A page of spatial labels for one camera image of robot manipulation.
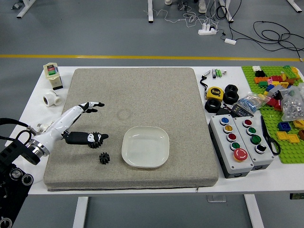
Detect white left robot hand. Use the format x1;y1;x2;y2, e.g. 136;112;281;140
32;101;109;154

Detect big black gear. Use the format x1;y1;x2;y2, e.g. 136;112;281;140
87;132;104;150

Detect small black gear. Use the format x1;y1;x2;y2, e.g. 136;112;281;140
98;152;113;166

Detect big black hex nut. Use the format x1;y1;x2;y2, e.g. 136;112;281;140
224;84;239;94
223;91;240;105
204;98;222;113

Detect grey five-button control box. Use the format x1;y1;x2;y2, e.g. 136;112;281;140
208;114;254;179

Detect grey four-button control box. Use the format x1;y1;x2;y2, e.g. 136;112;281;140
232;115;275;171

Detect white pipe tee fitting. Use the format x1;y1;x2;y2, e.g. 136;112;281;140
43;89;63;108

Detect grey-brown mat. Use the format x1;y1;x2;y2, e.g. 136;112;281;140
43;67;219;192

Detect white square plate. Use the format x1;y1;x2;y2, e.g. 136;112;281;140
121;126;170;170

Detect white table leg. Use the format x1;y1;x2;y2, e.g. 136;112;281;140
244;194;265;228
72;196;89;228

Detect white desk leg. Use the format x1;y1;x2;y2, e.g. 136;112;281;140
218;0;235;24
16;0;37;19
147;0;157;24
286;0;304;14

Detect yellow tape measure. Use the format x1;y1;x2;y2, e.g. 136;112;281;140
205;86;224;101

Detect black flat plastic piece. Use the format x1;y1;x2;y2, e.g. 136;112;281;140
216;106;232;116

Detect white power strip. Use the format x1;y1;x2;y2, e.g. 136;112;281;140
198;23;218;36

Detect black digital display module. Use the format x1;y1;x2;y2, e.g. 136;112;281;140
231;104;254;117

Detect plastic bag of blue parts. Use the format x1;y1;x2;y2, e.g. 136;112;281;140
234;91;270;112

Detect black scissors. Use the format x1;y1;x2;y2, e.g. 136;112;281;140
260;115;281;156

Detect green building baseplate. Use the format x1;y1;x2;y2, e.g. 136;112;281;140
241;65;304;164

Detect large red building brick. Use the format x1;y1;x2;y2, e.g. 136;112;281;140
266;97;282;110

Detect grey building brick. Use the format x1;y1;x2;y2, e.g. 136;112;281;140
268;85;289;97

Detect plastic bag of metal nuts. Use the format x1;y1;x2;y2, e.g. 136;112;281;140
281;83;304;122

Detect long green building brick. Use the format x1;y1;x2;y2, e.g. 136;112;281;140
283;65;297;79

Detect cream switch box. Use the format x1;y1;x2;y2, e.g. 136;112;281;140
43;62;64;91

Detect silver USB stick with lanyard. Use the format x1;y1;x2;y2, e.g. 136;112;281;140
200;70;212;92

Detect white floor cable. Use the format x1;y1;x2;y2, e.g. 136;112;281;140
143;4;221;29

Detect grey under-table bracket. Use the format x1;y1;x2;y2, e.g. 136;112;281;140
206;194;227;203

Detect black floor cable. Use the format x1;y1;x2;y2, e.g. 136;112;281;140
253;20;304;60

